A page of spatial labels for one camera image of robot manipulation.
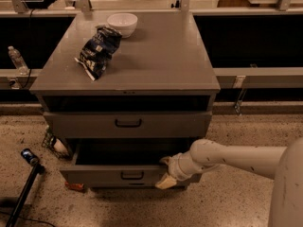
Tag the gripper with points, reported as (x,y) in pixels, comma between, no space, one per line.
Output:
(174,167)

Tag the grey drawer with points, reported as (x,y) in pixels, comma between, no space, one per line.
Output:
(121,162)
(128,125)

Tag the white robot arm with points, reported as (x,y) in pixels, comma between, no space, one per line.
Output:
(284,165)

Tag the grey drawer cabinet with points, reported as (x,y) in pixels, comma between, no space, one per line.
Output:
(162,67)

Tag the grey top drawer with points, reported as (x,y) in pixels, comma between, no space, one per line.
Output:
(128,125)

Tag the orange soda can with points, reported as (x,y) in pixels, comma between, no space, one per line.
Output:
(75,186)

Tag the black tripod pole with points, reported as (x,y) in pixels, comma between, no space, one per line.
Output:
(37,169)

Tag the blue soda can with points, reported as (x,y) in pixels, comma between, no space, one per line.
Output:
(29,156)

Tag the blue crumpled chip bag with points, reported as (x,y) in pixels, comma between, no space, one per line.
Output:
(98,51)

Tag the white bowl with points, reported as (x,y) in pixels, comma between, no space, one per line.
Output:
(125,23)

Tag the clear plastic water bottle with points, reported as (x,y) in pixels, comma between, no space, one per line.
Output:
(18,61)

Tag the wire basket with white item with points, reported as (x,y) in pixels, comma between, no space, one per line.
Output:
(54,145)

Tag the metal rail bracket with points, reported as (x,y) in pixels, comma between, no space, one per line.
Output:
(238,84)

